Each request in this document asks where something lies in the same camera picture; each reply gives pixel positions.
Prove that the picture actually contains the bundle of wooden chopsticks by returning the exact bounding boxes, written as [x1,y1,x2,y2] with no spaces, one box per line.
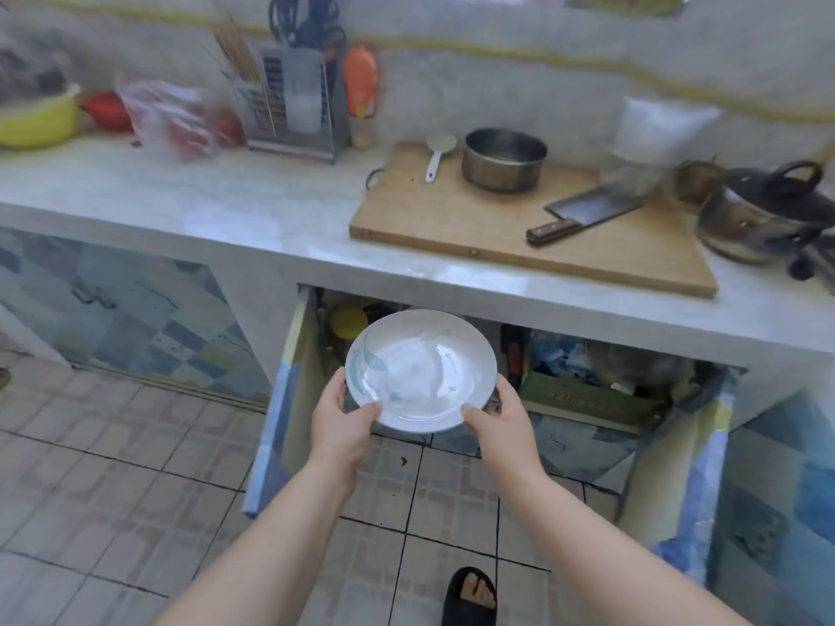
[210,11,263,84]

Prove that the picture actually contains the person's left hand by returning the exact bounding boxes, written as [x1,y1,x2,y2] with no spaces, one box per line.
[307,366,384,484]

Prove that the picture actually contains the black kitchen scissors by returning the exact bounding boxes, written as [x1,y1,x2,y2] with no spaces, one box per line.
[269,0,347,49]

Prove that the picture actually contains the clear plastic bag with tomatoes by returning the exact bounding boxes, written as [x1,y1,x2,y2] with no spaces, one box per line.
[116,78,247,162]

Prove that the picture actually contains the yellow container in cabinet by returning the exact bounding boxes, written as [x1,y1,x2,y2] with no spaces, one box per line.
[329,306,371,343]

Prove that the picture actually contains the steel pot with black lid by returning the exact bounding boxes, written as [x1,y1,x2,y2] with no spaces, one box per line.
[695,160,835,266]

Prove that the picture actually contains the open blue patterned cabinet door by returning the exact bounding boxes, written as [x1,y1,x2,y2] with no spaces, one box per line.
[616,368,741,584]

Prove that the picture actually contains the person's left forearm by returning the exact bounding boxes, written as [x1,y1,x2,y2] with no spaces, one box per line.
[153,459,360,626]

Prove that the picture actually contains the white plastic rice spoon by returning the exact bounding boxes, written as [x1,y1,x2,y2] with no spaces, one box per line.
[424,133,458,184]

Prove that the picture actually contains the person's foot in black slipper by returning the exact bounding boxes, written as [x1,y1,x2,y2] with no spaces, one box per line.
[441,567,499,626]

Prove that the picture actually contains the red plastic bowl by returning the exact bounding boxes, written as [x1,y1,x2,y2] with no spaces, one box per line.
[78,91,134,133]

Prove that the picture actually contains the orange plastic bottle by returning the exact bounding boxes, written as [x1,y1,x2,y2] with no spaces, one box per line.
[342,47,381,150]

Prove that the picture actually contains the person's right forearm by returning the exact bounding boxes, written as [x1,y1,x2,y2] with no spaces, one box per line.
[486,466,751,626]

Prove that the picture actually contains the wooden cutting board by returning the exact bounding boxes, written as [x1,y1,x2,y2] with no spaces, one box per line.
[348,142,720,299]

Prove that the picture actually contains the person's right hand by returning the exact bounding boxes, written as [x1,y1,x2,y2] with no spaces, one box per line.
[461,374,544,484]

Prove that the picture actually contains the yellow plastic bowl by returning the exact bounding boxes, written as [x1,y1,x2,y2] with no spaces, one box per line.
[0,84,82,150]

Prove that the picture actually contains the cleaver with wooden handle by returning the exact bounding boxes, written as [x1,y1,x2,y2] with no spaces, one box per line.
[526,184,647,247]

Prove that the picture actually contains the green cardboard box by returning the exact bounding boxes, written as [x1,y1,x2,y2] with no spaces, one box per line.
[518,368,673,434]

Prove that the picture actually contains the steel utensil rack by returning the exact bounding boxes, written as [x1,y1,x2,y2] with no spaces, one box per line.
[228,45,350,165]

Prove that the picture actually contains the white floral ceramic plate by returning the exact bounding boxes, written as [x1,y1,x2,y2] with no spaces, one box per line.
[344,310,498,434]

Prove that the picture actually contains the white plastic bag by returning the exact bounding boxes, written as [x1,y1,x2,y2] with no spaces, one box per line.
[603,94,721,196]

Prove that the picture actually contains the small steel pot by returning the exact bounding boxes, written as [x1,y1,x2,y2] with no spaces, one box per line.
[462,128,549,194]

